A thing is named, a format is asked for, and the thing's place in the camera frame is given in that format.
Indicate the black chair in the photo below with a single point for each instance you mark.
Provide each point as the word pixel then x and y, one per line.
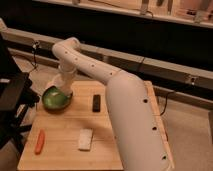
pixel 16 96

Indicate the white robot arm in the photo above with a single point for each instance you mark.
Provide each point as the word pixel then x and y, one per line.
pixel 138 138

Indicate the green ceramic bowl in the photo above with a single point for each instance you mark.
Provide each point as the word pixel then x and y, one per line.
pixel 54 99

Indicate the orange carrot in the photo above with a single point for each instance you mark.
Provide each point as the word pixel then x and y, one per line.
pixel 40 142

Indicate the white sponge block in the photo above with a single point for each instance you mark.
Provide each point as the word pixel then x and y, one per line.
pixel 85 139

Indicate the black rectangular remote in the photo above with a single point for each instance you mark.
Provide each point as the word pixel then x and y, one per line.
pixel 96 103

